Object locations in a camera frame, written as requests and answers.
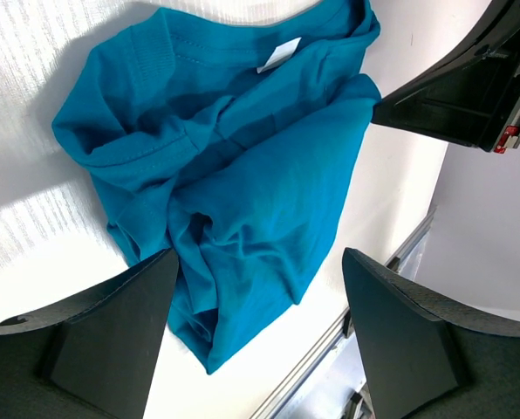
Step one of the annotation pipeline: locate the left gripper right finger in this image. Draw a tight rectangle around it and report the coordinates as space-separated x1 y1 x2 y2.
342 249 520 418

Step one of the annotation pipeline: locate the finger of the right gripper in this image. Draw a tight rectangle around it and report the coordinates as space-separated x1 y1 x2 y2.
372 1 520 153

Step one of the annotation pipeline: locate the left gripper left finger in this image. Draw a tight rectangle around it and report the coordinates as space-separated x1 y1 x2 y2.
0 250 179 418

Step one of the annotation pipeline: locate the teal blue t shirt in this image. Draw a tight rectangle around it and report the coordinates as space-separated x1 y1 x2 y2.
52 1 380 373

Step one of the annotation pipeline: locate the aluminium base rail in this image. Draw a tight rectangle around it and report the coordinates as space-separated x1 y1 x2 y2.
250 203 436 418

